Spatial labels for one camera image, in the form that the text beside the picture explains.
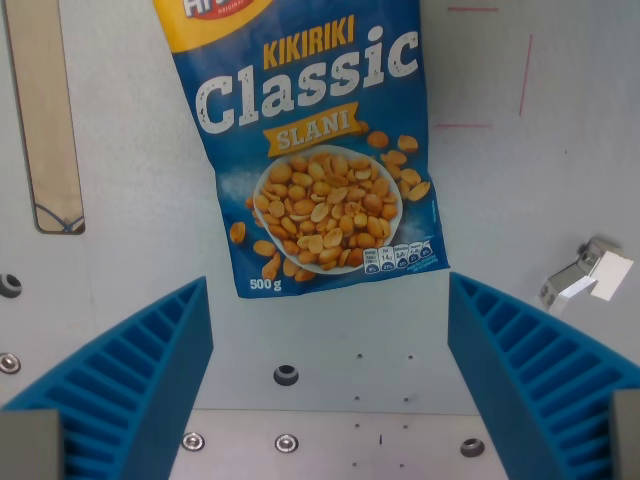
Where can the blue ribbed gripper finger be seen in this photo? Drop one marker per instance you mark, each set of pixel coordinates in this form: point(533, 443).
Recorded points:
point(125, 370)
point(525, 370)

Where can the silver screw head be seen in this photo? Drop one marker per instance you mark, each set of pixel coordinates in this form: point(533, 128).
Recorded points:
point(192, 441)
point(8, 363)
point(286, 443)

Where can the blue peanut bag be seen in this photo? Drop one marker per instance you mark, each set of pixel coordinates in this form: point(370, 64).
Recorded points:
point(315, 150)

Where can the metal bracket with white label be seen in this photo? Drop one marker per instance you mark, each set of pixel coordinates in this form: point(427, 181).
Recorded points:
point(580, 277)

